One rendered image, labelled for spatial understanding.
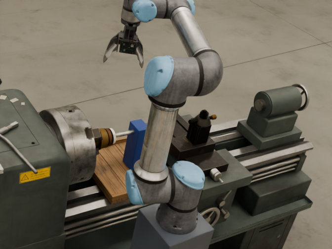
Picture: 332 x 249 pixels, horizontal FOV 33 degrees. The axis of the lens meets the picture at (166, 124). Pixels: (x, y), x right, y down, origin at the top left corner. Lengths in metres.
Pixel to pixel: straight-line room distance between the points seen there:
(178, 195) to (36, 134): 0.56
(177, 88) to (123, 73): 3.51
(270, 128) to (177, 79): 1.40
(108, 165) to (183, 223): 0.69
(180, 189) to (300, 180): 1.39
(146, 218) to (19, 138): 0.53
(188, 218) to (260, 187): 1.09
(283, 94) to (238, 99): 2.22
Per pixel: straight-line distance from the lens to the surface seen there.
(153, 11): 1.90
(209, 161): 2.56
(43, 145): 2.00
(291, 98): 2.93
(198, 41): 1.76
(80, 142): 2.15
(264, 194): 2.96
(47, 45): 5.40
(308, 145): 3.12
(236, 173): 2.61
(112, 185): 2.44
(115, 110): 4.55
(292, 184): 3.10
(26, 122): 2.10
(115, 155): 2.60
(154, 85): 1.58
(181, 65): 1.59
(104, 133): 2.33
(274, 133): 2.97
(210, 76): 1.62
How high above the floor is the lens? 2.46
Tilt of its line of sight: 33 degrees down
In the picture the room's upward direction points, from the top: 13 degrees clockwise
